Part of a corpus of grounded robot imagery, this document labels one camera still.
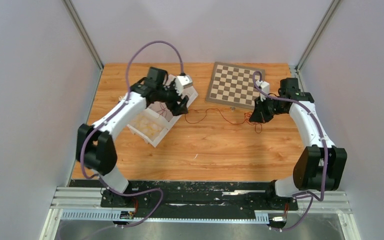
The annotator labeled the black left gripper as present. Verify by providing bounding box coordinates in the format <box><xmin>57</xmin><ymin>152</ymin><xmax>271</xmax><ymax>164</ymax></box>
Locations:
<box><xmin>156</xmin><ymin>79</ymin><xmax>189</xmax><ymax>117</ymax></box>

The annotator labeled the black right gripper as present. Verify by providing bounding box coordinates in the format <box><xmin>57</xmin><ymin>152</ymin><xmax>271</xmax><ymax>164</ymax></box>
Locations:
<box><xmin>249</xmin><ymin>94</ymin><xmax>287</xmax><ymax>124</ymax></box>

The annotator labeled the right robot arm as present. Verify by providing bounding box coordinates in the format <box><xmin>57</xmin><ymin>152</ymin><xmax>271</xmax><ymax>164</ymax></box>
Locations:
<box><xmin>249</xmin><ymin>77</ymin><xmax>348</xmax><ymax>209</ymax></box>

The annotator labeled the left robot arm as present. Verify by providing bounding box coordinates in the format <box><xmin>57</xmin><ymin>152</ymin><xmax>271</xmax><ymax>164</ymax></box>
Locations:
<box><xmin>75</xmin><ymin>67</ymin><xmax>193</xmax><ymax>207</ymax></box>

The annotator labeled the wooden chessboard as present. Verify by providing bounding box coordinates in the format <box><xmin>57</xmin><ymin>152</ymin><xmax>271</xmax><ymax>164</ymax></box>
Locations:
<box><xmin>205</xmin><ymin>62</ymin><xmax>266</xmax><ymax>110</ymax></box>

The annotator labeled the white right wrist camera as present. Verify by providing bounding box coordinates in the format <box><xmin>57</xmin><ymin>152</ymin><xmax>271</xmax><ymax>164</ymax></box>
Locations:
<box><xmin>256</xmin><ymin>80</ymin><xmax>270</xmax><ymax>102</ymax></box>

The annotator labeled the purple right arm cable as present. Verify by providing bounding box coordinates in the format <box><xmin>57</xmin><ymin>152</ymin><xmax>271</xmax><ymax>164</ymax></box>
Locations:
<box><xmin>252</xmin><ymin>71</ymin><xmax>329</xmax><ymax>231</ymax></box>

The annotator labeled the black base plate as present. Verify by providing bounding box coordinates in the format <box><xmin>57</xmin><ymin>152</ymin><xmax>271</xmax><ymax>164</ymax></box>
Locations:
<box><xmin>100</xmin><ymin>180</ymin><xmax>298</xmax><ymax>220</ymax></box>

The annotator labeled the white slotted cable duct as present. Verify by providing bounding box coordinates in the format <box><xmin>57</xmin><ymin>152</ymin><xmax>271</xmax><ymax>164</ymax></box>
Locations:
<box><xmin>59</xmin><ymin>209</ymin><xmax>270</xmax><ymax>224</ymax></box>

